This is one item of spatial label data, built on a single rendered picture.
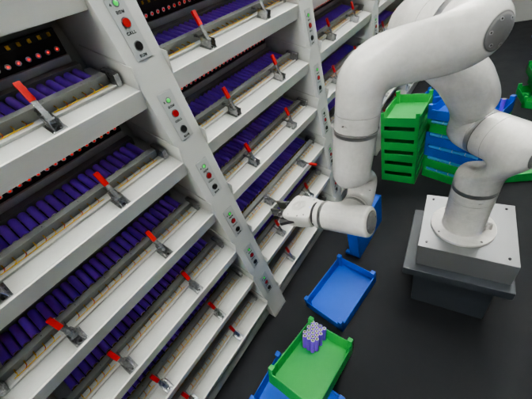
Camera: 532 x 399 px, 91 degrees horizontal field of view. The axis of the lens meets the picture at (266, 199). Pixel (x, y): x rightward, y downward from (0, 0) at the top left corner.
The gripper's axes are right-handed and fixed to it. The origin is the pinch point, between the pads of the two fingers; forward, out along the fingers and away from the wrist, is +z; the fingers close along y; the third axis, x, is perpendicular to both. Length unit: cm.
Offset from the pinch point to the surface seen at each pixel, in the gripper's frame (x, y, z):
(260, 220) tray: 8.4, 0.1, 14.2
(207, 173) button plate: -23.3, 11.7, 8.3
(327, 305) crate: 64, -1, 3
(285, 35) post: -43, -54, 14
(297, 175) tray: 8.2, -29.1, 14.6
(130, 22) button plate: -61, 11, 2
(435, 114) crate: 25, -107, -22
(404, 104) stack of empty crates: 24, -125, -1
